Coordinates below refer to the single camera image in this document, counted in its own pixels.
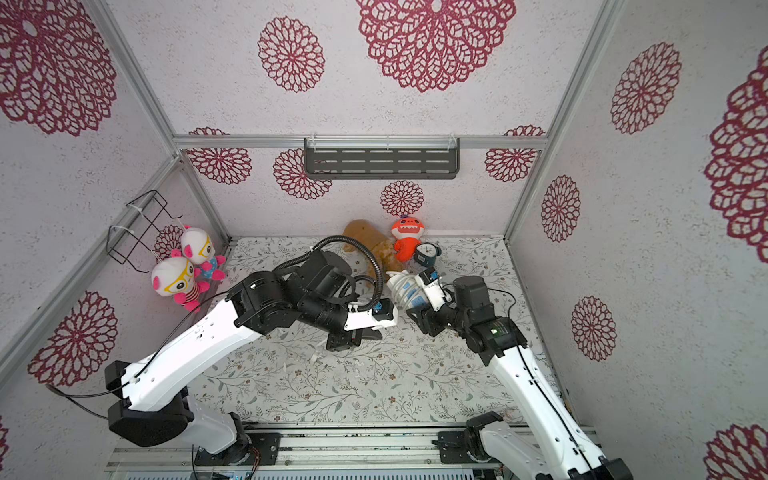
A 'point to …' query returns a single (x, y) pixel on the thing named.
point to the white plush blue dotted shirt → (198, 248)
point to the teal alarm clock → (426, 254)
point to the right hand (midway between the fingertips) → (420, 301)
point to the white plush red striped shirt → (175, 276)
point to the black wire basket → (121, 243)
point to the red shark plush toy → (407, 232)
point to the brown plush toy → (385, 248)
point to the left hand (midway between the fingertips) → (373, 336)
